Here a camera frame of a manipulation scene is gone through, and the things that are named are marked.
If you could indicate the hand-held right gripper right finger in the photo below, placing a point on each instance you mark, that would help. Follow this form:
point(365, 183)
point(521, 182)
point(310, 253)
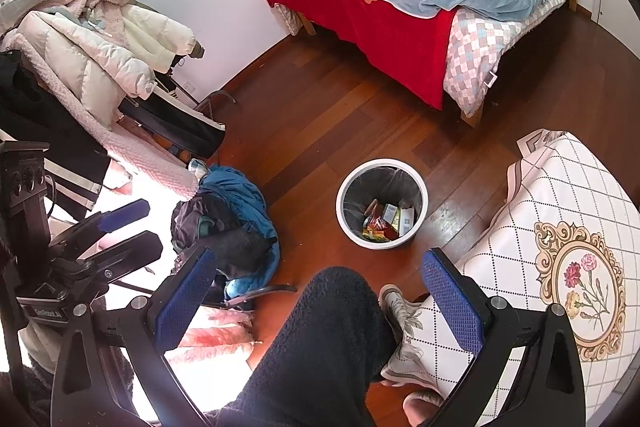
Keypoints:
point(452, 292)

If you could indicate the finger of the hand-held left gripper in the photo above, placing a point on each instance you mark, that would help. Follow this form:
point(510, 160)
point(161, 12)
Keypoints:
point(130, 252)
point(122, 214)

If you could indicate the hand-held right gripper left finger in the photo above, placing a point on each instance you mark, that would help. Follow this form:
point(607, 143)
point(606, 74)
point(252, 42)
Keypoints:
point(185, 292)

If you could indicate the white waste bin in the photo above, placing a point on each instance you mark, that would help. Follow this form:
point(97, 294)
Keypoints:
point(345, 227)

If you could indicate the pink fluffy cloth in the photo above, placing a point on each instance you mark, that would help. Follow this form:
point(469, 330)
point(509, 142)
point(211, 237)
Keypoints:
point(215, 337)

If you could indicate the pile of coats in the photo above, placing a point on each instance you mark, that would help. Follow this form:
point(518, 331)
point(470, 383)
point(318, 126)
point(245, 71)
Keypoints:
point(145, 157)

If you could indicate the grey sneaker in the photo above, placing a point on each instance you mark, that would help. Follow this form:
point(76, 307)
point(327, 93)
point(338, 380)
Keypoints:
point(405, 342)

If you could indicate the metal chair leg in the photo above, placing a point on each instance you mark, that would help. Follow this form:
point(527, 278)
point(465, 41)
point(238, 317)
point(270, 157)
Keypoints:
point(220, 96)
point(270, 291)

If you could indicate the yellow green small box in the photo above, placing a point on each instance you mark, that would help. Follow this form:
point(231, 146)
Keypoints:
point(391, 217)

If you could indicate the blue jacket pile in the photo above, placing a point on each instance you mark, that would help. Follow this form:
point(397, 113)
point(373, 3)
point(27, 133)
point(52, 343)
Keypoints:
point(235, 202)

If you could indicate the black white striped garment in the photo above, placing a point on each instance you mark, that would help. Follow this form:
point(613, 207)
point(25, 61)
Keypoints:
point(185, 122)

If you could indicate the person's leg in dark pants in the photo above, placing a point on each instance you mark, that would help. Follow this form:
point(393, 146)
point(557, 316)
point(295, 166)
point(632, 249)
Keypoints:
point(320, 347)

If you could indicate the white puffer jacket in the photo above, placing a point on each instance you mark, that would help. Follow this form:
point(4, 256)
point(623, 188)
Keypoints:
point(90, 52)

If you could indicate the checked bed sheet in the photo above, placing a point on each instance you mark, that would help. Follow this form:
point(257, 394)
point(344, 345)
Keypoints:
point(475, 52)

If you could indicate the red blanket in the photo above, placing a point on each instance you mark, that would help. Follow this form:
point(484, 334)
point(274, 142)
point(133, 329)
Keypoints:
point(380, 27)

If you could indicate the small white wall socket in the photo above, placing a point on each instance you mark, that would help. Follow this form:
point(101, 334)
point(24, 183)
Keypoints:
point(189, 85)

